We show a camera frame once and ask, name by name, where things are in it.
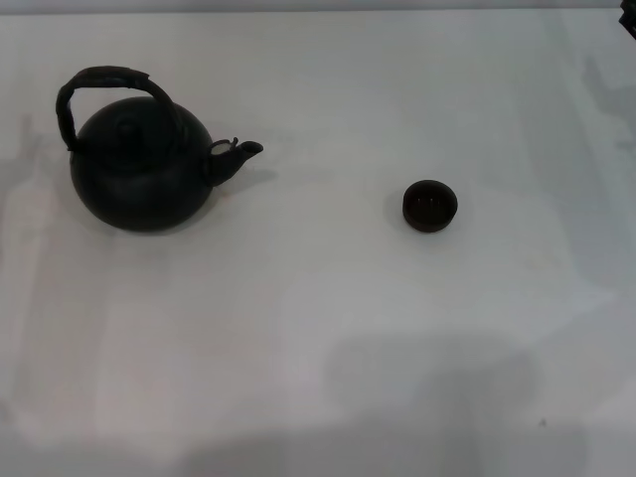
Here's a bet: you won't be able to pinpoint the small dark brown teacup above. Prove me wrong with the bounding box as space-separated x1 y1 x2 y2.
401 179 459 234

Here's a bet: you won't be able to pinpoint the black round teapot with handle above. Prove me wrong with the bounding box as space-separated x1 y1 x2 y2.
55 66 264 233

